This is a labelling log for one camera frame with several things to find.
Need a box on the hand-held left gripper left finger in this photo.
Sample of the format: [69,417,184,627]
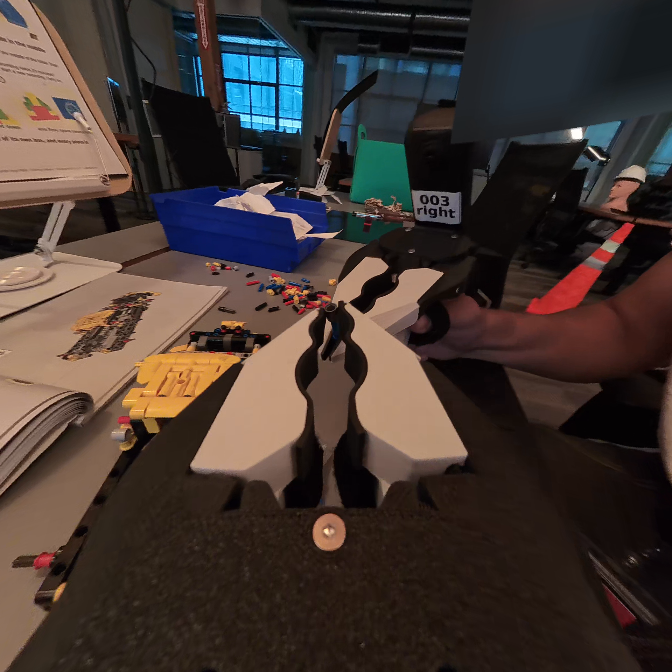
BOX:
[190,309,330,506]

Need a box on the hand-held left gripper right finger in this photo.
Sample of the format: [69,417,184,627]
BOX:
[335,302,469,501]

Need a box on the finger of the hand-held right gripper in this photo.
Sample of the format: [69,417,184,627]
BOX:
[332,256,392,316]
[351,268,446,348]

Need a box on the blue toy pin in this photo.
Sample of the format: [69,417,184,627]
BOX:
[320,303,345,363]

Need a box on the partly built yellow toy car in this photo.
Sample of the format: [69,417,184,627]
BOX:
[12,351,243,610]

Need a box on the small black yellow toy subassembly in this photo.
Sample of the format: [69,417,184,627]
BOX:
[170,320,272,361]

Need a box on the person's right forearm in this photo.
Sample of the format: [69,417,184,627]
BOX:
[475,256,672,384]

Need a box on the person's right hand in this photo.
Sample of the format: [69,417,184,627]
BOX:
[408,294,497,364]

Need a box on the brown tagged stick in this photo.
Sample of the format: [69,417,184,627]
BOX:
[352,196,417,228]

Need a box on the scatter of small colourful toy pieces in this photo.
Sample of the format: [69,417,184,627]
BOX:
[205,260,339,316]

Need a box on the green bin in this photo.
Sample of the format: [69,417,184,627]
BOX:
[349,124,417,207]

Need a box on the black office chair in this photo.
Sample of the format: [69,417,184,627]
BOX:
[469,139,590,259]

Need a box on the white stand base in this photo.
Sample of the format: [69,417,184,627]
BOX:
[299,70,380,204]

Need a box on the crumpled white paper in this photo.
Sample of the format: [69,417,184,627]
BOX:
[214,181,343,242]

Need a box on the open instruction booklet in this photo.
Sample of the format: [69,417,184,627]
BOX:
[0,272,229,497]

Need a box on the blue plastic bin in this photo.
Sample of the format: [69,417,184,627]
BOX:
[149,186,330,274]

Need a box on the orange traffic cone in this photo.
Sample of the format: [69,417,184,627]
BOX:
[526,223,637,316]

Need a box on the mannequin with white hard hat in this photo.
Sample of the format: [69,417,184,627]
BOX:
[608,164,650,212]

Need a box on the black board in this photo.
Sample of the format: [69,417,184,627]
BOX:
[141,79,239,191]

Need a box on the wooden document stand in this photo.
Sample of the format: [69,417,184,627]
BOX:
[0,0,133,321]

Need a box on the printed instruction sheet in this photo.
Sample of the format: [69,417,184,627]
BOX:
[0,0,130,183]

